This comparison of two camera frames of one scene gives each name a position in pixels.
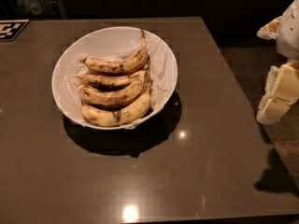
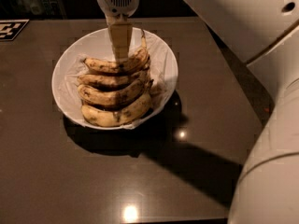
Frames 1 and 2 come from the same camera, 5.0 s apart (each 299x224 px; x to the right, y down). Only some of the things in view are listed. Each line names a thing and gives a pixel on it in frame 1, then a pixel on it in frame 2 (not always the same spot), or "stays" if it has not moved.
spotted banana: x=106 y=118 stays
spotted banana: x=123 y=65 stays
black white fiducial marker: x=11 y=29 stays
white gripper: x=290 y=32 → x=118 y=0
